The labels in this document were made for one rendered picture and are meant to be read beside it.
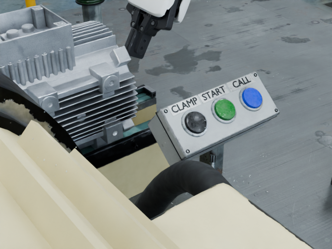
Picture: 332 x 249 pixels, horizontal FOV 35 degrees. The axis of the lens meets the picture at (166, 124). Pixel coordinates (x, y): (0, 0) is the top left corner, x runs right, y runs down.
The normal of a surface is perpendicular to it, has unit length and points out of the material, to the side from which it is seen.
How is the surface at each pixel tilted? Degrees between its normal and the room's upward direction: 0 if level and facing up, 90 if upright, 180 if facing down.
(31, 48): 90
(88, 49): 88
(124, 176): 90
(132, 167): 90
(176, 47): 0
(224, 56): 0
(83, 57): 32
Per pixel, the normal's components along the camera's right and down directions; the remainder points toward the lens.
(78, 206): -0.57, -0.36
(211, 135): 0.37, -0.37
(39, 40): 0.59, 0.44
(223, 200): -0.01, -0.84
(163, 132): -0.80, 0.33
